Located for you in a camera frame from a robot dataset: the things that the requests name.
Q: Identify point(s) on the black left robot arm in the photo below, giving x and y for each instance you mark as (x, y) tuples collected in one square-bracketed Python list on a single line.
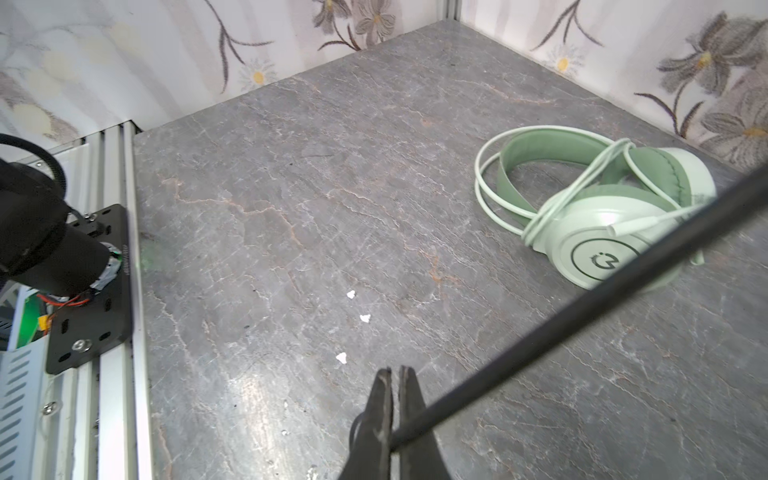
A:
[(45, 243)]

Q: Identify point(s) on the mint green over-ear headphones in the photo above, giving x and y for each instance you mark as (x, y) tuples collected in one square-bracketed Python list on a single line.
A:
[(626, 198)]

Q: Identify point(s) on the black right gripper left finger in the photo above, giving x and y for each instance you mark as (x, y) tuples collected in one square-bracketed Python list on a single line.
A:
[(369, 452)]

